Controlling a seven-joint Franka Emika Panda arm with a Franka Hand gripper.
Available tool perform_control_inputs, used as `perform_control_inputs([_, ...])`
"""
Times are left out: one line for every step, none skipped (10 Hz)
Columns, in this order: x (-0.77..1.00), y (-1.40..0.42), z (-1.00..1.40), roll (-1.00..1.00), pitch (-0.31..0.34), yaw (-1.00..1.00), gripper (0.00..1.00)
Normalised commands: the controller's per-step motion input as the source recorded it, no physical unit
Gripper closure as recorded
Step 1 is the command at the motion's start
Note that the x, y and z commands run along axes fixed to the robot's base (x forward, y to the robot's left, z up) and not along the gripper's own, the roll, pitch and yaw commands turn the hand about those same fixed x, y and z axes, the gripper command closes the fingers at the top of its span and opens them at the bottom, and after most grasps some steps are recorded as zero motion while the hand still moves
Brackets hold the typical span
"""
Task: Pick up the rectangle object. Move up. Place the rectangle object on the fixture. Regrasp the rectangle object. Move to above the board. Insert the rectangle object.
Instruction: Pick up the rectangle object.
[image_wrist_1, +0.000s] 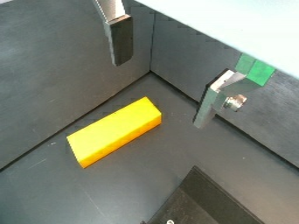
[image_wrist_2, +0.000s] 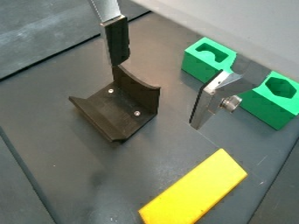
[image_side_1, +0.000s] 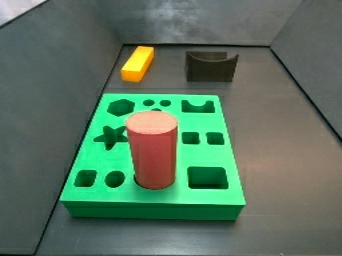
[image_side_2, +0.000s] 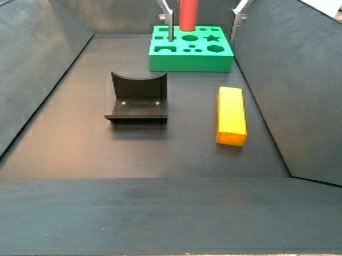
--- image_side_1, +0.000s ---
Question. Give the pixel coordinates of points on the yellow rectangular block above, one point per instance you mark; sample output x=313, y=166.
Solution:
x=137, y=65

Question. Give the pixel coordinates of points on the black curved fixture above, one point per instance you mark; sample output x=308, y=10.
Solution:
x=211, y=66

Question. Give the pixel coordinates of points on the green shape sorting board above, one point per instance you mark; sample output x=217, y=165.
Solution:
x=207, y=192

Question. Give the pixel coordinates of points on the red cylinder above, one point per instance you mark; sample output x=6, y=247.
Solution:
x=153, y=136

